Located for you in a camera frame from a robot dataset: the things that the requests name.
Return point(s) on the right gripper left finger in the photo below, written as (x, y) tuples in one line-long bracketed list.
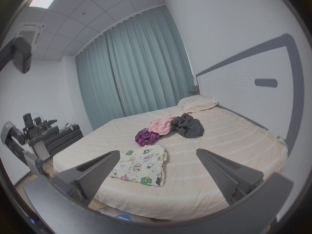
[(92, 174)]

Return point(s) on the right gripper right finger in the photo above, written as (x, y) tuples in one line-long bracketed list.
[(226, 174)]

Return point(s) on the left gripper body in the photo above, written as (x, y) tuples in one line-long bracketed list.
[(42, 125)]

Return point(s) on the white printed pyjama top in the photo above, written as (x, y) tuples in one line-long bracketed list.
[(141, 167)]

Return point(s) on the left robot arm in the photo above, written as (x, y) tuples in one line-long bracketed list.
[(14, 133)]

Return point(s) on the bed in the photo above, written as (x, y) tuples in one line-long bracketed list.
[(219, 155)]

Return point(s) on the dark grey garment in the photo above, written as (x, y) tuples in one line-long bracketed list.
[(187, 127)]

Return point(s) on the purple garment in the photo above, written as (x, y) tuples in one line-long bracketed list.
[(146, 138)]

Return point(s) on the cream pillow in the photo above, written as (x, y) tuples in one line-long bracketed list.
[(197, 103)]

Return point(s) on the pink garment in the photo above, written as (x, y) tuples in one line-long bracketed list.
[(162, 125)]

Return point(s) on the grey bedside table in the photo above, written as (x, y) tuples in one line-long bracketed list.
[(194, 90)]

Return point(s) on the ceiling air conditioner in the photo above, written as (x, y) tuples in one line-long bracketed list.
[(33, 32)]

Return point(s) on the blue-green curtain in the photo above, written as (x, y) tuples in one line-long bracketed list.
[(141, 69)]

